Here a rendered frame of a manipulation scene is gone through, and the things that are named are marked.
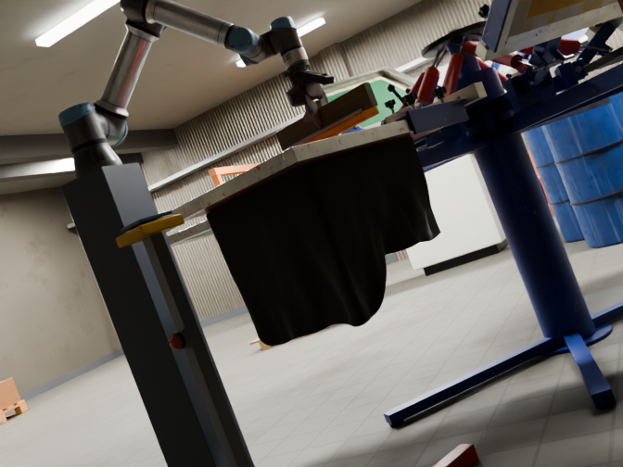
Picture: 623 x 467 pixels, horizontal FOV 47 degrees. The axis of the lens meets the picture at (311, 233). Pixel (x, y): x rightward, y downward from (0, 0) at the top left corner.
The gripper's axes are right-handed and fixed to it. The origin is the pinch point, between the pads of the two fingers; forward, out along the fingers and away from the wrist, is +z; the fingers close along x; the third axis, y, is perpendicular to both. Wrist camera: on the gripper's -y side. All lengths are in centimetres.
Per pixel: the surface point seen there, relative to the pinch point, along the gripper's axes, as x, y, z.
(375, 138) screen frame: 17.6, -29.4, 13.1
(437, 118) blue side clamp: -12.5, -30.4, 12.0
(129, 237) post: 72, 12, 16
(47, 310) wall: -329, 954, -2
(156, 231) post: 68, 5, 17
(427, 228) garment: -1.6, -21.3, 41.3
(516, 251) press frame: -87, 4, 67
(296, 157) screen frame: 48, -29, 13
